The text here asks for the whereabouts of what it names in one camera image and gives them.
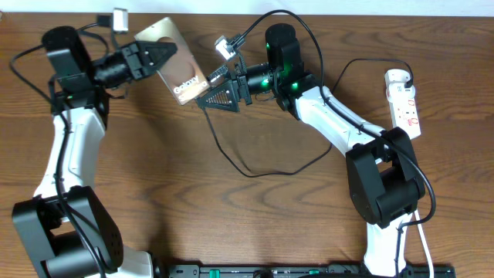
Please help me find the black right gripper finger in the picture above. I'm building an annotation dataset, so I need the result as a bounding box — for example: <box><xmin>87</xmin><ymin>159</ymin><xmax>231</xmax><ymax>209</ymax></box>
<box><xmin>196</xmin><ymin>80</ymin><xmax>239</xmax><ymax>113</ymax></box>
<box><xmin>207</xmin><ymin>64</ymin><xmax>229</xmax><ymax>82</ymax></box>

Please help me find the rose gold Galaxy smartphone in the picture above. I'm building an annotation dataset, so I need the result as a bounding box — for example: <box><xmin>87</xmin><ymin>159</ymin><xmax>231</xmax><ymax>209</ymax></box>
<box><xmin>134</xmin><ymin>17</ymin><xmax>210</xmax><ymax>105</ymax></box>

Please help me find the black charger cable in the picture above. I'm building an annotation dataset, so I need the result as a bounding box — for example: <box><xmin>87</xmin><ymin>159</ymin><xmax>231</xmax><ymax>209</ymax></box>
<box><xmin>198</xmin><ymin>58</ymin><xmax>415</xmax><ymax>179</ymax></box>

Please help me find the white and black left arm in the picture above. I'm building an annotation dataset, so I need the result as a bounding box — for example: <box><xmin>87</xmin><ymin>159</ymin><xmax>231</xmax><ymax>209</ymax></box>
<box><xmin>12</xmin><ymin>26</ymin><xmax>178</xmax><ymax>277</ymax></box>

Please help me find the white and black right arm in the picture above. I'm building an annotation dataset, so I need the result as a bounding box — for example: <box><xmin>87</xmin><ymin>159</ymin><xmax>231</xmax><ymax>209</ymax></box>
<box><xmin>197</xmin><ymin>23</ymin><xmax>425</xmax><ymax>277</ymax></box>

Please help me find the white charger plug adapter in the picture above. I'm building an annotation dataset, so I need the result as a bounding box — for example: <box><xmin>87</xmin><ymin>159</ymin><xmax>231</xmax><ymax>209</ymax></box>
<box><xmin>386</xmin><ymin>82</ymin><xmax>416</xmax><ymax>103</ymax></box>

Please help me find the white power strip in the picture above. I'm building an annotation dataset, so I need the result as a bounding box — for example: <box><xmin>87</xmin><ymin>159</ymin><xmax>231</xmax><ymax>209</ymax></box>
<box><xmin>384</xmin><ymin>69</ymin><xmax>421</xmax><ymax>140</ymax></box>

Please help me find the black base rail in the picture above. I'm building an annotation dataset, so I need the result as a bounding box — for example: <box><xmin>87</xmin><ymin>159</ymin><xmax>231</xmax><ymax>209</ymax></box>
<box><xmin>154</xmin><ymin>262</ymin><xmax>456</xmax><ymax>278</ymax></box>

